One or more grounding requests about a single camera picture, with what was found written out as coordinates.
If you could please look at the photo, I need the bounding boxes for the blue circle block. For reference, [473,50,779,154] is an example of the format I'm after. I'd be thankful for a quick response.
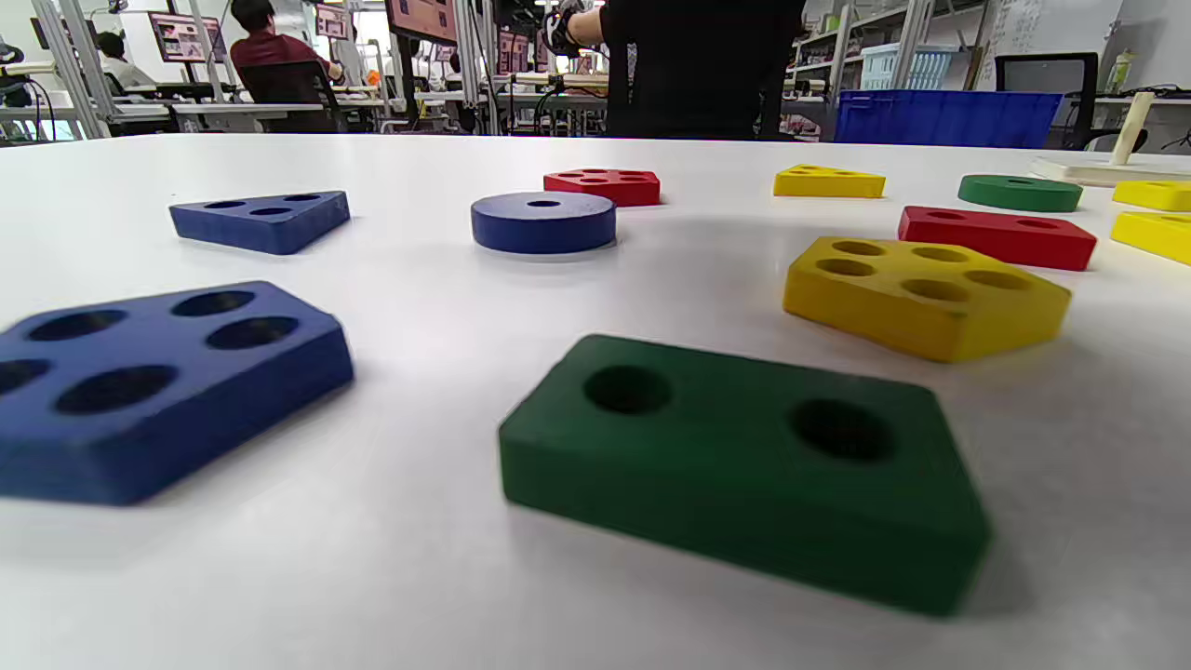
[470,192,618,255]

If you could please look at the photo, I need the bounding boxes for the red pentagon block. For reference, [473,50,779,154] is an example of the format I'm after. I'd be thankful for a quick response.
[543,168,662,208]

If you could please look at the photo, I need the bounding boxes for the green rectangle block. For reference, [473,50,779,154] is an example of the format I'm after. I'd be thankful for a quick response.
[498,334,995,618]

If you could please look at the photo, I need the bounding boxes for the yellow triangle block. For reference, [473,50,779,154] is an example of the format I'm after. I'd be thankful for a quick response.
[773,165,887,199]

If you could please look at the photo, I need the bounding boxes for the yellow pentagon block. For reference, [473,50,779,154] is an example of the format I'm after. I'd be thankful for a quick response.
[783,236,1073,364]

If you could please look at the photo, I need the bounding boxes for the blue triangle block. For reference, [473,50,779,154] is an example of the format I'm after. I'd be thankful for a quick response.
[168,191,352,256]

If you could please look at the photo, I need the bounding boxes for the red rectangle block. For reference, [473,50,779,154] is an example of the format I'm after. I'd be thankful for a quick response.
[898,206,1099,273]

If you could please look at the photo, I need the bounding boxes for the green circle block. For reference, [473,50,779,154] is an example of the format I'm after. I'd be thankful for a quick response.
[957,174,1085,213]

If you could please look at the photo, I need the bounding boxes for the blue pentagon block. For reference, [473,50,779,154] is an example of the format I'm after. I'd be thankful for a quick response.
[0,281,355,508]

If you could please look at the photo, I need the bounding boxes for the wooden board with posts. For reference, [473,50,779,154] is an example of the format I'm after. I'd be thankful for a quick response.
[1029,91,1191,188]

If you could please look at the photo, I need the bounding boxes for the yellow square block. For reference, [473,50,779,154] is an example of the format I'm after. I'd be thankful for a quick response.
[1109,211,1191,267]

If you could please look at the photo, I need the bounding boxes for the yellow rectangle block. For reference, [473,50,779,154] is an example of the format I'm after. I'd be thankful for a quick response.
[1112,180,1191,213]

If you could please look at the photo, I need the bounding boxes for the another person's forearm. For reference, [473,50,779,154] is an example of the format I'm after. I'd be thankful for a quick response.
[542,0,610,57]

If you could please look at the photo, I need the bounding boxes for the white plastic basket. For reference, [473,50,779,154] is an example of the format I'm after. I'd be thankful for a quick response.
[860,43,955,91]

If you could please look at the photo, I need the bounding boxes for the blue plastic crate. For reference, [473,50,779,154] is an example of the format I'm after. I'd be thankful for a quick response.
[835,89,1064,150]

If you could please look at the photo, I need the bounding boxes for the black swivel office chair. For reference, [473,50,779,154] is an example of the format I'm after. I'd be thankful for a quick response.
[994,52,1150,152]

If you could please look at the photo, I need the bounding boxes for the white board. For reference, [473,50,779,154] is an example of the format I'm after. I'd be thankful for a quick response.
[977,0,1127,89]

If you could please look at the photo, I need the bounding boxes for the aluminium frame post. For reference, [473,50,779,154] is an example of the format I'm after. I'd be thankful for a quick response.
[28,0,113,141]
[453,0,489,108]

